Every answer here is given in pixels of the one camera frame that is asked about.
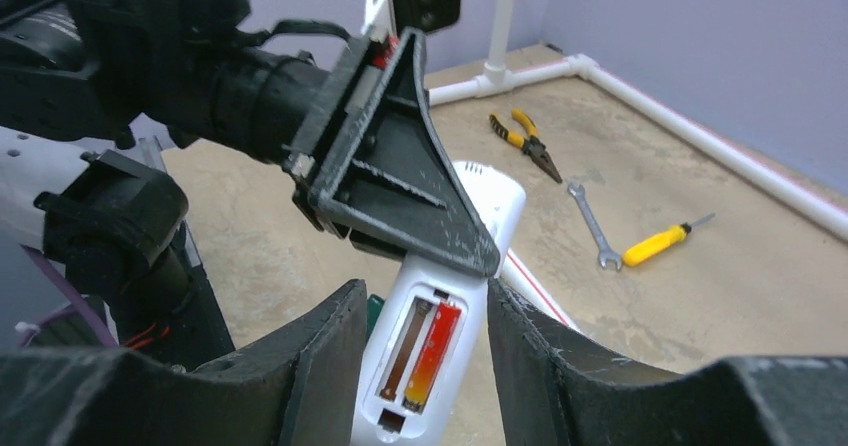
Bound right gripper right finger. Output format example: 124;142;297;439
488;280;847;445

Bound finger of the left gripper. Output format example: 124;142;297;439
291;28;501;277

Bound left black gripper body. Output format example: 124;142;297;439
152;37;371;183

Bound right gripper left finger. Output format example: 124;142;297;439
1;279;367;445

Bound red battery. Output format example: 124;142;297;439
403;302;461;413

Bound white remote control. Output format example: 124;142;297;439
349;159;529;446

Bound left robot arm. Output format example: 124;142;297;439
1;0;501;368

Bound silver combination wrench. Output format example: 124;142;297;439
567;182;623;271

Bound green handled screwdriver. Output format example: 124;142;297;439
366;294;385;337

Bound yellow handled pliers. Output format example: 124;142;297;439
488;108;563;184

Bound yellow handled screwdriver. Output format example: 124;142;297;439
622;213;716;267

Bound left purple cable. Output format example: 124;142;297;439
16;244;121;350

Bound white PVC pipe frame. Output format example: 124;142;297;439
427;0;848;332

